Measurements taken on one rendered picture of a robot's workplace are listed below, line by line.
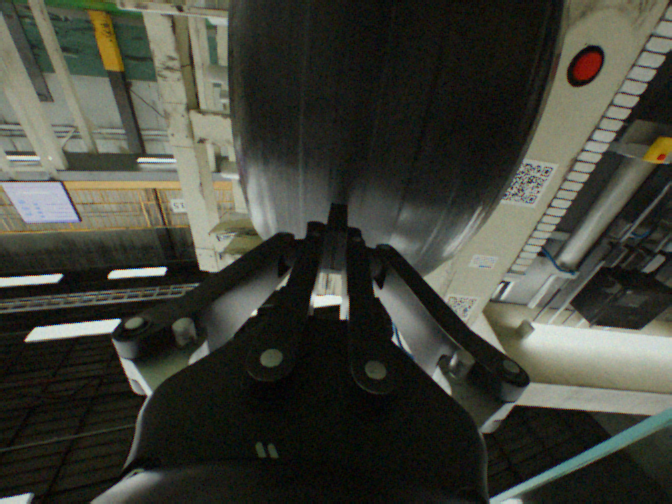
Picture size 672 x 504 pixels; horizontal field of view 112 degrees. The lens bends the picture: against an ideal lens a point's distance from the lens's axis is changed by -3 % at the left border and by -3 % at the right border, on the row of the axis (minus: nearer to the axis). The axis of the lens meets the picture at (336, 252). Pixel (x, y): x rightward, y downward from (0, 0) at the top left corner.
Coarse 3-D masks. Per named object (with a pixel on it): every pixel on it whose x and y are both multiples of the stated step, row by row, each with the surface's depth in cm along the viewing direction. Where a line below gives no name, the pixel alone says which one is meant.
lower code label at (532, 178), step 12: (528, 168) 38; (540, 168) 37; (552, 168) 37; (516, 180) 39; (528, 180) 39; (540, 180) 38; (516, 192) 40; (528, 192) 40; (540, 192) 40; (516, 204) 41; (528, 204) 41
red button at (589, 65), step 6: (588, 54) 29; (594, 54) 29; (582, 60) 29; (588, 60) 29; (594, 60) 29; (600, 60) 29; (576, 66) 30; (582, 66) 30; (588, 66) 30; (594, 66) 30; (576, 72) 30; (582, 72) 30; (588, 72) 30; (594, 72) 30; (576, 78) 31; (582, 78) 31
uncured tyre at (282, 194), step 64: (256, 0) 16; (320, 0) 16; (384, 0) 16; (448, 0) 15; (512, 0) 15; (256, 64) 18; (320, 64) 17; (384, 64) 17; (448, 64) 17; (512, 64) 16; (256, 128) 20; (320, 128) 19; (384, 128) 19; (448, 128) 18; (512, 128) 19; (256, 192) 24; (320, 192) 22; (384, 192) 21; (448, 192) 21; (448, 256) 28
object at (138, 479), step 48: (240, 336) 7; (336, 336) 8; (192, 384) 6; (240, 384) 6; (336, 384) 6; (432, 384) 7; (144, 432) 5; (192, 432) 5; (240, 432) 5; (288, 432) 5; (336, 432) 5; (384, 432) 5; (432, 432) 5; (480, 432) 6; (144, 480) 3; (192, 480) 3; (240, 480) 2; (288, 480) 2; (336, 480) 3; (384, 480) 3; (432, 480) 5; (480, 480) 5
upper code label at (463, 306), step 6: (450, 294) 53; (450, 300) 54; (456, 300) 54; (462, 300) 54; (468, 300) 54; (474, 300) 54; (450, 306) 55; (456, 306) 55; (462, 306) 55; (468, 306) 55; (474, 306) 55; (456, 312) 56; (462, 312) 56; (468, 312) 56; (462, 318) 57
